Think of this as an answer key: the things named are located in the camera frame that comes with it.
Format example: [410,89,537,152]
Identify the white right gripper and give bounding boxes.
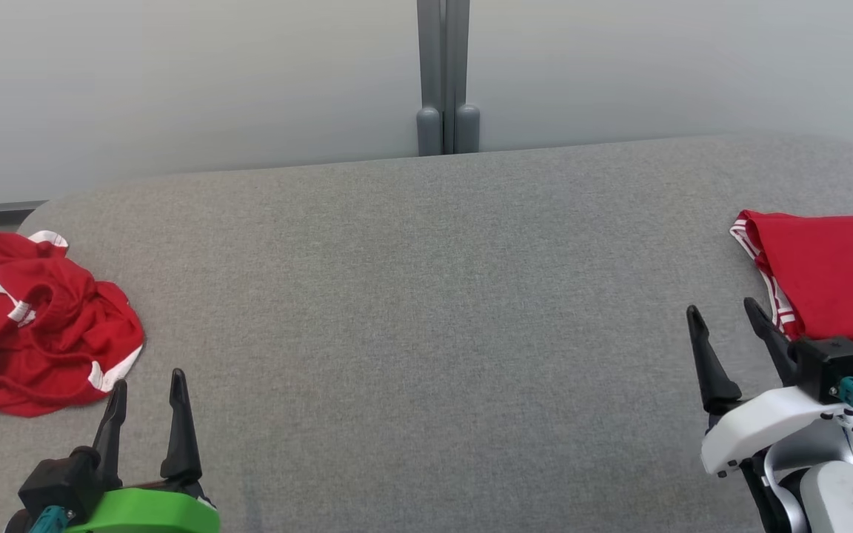
[686,298,853,476]

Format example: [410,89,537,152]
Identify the teal plug left camera cable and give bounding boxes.
[27,506,76,533]

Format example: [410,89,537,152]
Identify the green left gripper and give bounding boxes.
[64,369,221,533]

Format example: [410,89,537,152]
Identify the red Bulls 23 jersey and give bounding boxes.
[729,210,853,355]

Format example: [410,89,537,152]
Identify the grey partition post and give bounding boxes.
[416,0,481,156]

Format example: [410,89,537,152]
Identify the red Bulls 23 shorts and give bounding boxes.
[0,231,146,418]

